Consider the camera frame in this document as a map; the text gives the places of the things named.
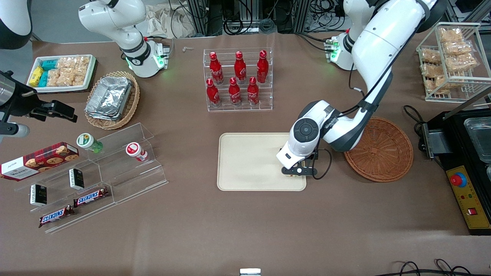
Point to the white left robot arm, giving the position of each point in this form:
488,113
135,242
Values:
379,34

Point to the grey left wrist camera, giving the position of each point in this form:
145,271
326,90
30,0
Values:
299,171

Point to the red tartan cookie box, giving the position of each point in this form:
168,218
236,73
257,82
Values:
38,161

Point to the small silver white object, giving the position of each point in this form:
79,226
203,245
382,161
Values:
250,272

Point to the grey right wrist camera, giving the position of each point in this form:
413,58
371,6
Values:
13,130

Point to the yellow snack packet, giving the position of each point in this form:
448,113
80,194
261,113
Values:
35,76

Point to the clear plastic container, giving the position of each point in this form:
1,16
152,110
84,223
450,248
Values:
479,134

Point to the snickers chocolate bar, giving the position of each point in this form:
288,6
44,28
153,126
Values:
91,197
55,216

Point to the black machine with yellow panel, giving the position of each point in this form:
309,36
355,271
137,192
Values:
460,214

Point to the small clear plastic piece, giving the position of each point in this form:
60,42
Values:
188,49

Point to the triangular sandwich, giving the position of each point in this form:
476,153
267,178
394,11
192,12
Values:
300,165

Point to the red cap drink bottle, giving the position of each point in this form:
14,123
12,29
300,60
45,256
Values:
135,151

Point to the crumpled beige cloth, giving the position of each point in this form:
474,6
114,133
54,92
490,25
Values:
165,21

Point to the small black white box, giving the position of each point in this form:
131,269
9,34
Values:
76,178
38,194

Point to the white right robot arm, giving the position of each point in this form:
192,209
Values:
115,23

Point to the clear acrylic step display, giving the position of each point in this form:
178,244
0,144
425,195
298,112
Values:
130,180

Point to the cream rectangular tray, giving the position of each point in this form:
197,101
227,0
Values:
249,161

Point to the bagged fried snack packet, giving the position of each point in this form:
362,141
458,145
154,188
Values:
462,62
449,34
430,56
457,48
436,85
432,70

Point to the white rectangular snack tray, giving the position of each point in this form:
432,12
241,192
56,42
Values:
61,89

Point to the teal snack packet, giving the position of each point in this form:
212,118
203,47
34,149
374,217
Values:
49,64
44,79

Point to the clear acrylic bottle rack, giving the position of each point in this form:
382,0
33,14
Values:
238,109

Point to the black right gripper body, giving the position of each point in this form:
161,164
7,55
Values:
20,103

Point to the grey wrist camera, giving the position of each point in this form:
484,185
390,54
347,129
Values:
299,171
13,130

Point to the red emergency stop button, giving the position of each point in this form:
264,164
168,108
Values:
458,179

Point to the silver foil tray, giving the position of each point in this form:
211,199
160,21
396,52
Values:
109,97

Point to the clear rice cracker packet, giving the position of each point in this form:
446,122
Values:
54,78
73,78
66,63
82,64

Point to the red cola bottle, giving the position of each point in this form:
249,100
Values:
252,93
213,96
216,71
240,69
234,94
262,69

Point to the green cap drink bottle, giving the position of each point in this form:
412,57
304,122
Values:
87,142

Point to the round brown wicker basket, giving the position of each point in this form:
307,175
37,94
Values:
383,153

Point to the oval light wicker basket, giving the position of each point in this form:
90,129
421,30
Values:
132,103

